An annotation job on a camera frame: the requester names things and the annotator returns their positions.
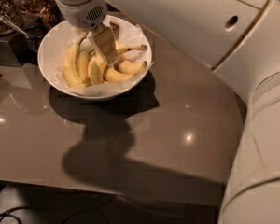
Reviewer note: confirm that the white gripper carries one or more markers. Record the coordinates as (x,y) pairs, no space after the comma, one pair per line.
(82,15)

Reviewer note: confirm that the large top yellow banana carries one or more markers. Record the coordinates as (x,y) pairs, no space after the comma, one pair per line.
(97,65)

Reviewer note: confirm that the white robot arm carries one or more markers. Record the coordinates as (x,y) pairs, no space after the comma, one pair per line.
(239,40)

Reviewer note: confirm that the right short yellow banana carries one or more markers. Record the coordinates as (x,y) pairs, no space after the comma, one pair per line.
(126,66)

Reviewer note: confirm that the lower middle yellow banana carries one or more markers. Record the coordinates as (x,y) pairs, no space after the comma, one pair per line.
(112,75)

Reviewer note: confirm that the leftmost yellow banana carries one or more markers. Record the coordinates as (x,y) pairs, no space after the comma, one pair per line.
(70,74)

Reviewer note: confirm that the white bowl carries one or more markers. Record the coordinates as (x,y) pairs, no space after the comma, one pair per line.
(54,45)

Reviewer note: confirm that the container of dried snacks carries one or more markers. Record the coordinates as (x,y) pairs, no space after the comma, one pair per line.
(45,10)

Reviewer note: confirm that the dark metal tray stand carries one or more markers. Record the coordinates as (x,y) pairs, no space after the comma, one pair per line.
(16,49)

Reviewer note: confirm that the metal scoop handle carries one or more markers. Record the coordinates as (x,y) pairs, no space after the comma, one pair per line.
(6,20)

